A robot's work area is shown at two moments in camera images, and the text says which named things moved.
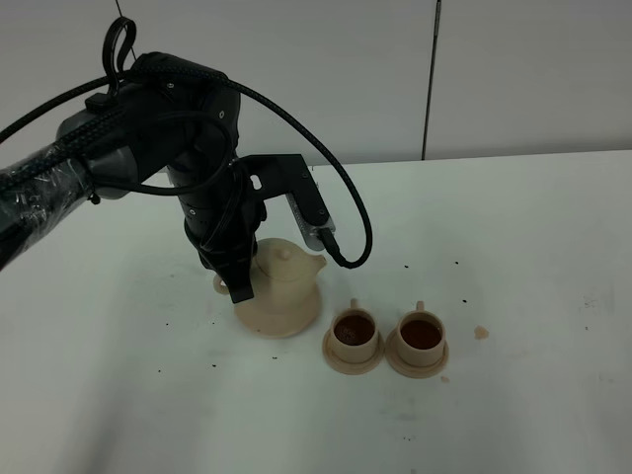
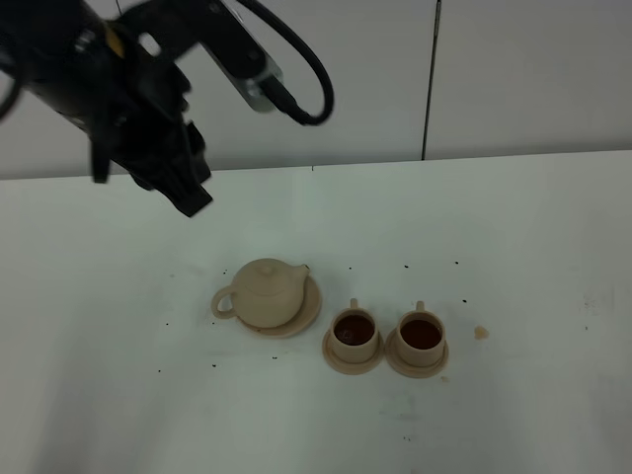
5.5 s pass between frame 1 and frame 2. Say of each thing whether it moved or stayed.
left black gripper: moved
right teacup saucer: stayed
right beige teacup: stayed
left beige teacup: stayed
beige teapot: moved
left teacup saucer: stayed
